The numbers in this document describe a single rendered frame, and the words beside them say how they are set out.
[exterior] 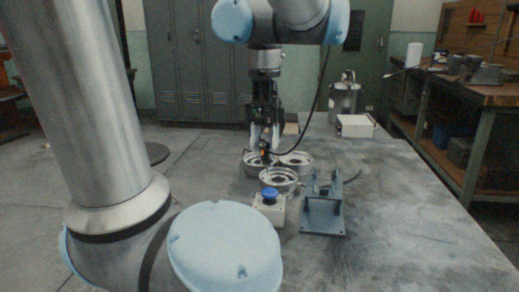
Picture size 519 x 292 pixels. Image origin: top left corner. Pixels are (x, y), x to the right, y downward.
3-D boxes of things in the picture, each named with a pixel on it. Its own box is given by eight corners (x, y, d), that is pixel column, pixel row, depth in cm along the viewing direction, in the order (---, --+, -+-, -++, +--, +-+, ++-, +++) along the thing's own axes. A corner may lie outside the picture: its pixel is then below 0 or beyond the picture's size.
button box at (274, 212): (255, 208, 77) (255, 191, 75) (285, 211, 76) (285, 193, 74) (250, 229, 70) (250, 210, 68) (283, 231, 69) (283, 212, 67)
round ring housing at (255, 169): (277, 178, 92) (277, 165, 90) (242, 178, 92) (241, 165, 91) (276, 163, 102) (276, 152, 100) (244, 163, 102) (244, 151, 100)
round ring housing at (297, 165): (309, 162, 102) (310, 151, 101) (314, 178, 92) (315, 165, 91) (277, 162, 102) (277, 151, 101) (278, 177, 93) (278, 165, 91)
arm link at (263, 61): (250, 47, 70) (286, 47, 69) (250, 67, 72) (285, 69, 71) (242, 49, 64) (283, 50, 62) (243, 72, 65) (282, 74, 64)
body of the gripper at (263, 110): (242, 128, 68) (242, 72, 64) (250, 118, 76) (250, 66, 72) (277, 130, 67) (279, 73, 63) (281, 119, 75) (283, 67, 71)
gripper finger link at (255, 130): (243, 162, 73) (246, 125, 70) (248, 152, 79) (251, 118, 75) (256, 165, 73) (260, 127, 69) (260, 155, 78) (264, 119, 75)
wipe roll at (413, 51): (401, 66, 277) (405, 42, 270) (416, 66, 276) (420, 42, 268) (405, 68, 267) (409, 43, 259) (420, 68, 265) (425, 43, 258)
